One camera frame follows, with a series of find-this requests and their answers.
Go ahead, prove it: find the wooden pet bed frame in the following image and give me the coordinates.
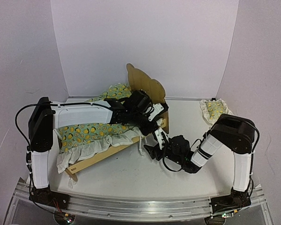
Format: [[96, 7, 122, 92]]
[[65, 63, 166, 182]]

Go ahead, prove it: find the lemon print ruffled mattress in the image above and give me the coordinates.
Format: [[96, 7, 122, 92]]
[[55, 83, 164, 189]]

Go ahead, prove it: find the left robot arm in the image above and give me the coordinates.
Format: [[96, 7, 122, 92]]
[[15, 90, 167, 189]]

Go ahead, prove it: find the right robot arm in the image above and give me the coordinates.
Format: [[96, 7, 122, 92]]
[[144, 114, 260, 193]]

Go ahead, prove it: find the small lemon print pillow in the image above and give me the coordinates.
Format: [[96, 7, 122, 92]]
[[200, 99, 233, 124]]

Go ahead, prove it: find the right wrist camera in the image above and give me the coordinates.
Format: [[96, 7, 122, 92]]
[[154, 127, 169, 150]]

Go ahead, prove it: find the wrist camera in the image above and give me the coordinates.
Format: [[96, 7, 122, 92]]
[[154, 127, 169, 150], [145, 103, 169, 121]]

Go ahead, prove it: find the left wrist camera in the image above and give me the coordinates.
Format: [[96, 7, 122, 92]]
[[145, 103, 169, 121]]

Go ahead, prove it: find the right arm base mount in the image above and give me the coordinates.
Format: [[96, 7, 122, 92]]
[[209, 188, 252, 215]]

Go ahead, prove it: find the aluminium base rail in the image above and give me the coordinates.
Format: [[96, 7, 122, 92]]
[[3, 179, 273, 225]]

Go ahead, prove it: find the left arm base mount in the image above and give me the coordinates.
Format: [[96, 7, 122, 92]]
[[29, 186, 70, 210]]

